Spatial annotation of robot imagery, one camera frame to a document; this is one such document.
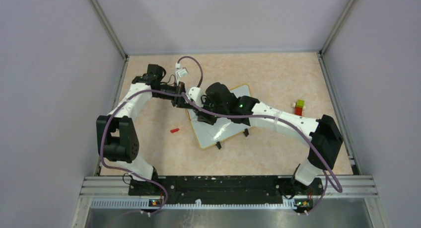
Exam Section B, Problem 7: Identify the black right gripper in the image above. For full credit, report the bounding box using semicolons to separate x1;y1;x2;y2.
193;96;228;126

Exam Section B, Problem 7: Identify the yellow framed whiteboard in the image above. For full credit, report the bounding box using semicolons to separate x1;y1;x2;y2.
187;84;251;149

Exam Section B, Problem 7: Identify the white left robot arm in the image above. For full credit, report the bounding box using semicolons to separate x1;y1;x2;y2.
96;64;191;195

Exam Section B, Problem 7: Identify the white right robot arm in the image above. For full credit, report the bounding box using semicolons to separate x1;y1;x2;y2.
186;82;344;194

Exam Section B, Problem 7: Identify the red green lego car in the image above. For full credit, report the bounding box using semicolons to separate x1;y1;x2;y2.
291;99;305;116

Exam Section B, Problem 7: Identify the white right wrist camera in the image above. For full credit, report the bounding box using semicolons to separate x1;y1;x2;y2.
187;87;203;107

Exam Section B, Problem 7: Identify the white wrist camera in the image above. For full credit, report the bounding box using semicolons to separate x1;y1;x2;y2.
187;87;203;107
175;63;188;84

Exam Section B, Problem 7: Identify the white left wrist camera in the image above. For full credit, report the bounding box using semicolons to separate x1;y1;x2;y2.
175;63;188;84

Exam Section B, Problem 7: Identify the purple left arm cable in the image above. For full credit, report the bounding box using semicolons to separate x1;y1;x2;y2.
99;56;204;217

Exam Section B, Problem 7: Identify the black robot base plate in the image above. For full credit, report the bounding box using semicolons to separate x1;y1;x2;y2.
128;175;323;205

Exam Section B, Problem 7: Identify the aluminium frame rail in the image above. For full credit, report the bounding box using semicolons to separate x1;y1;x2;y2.
72;175;388;228

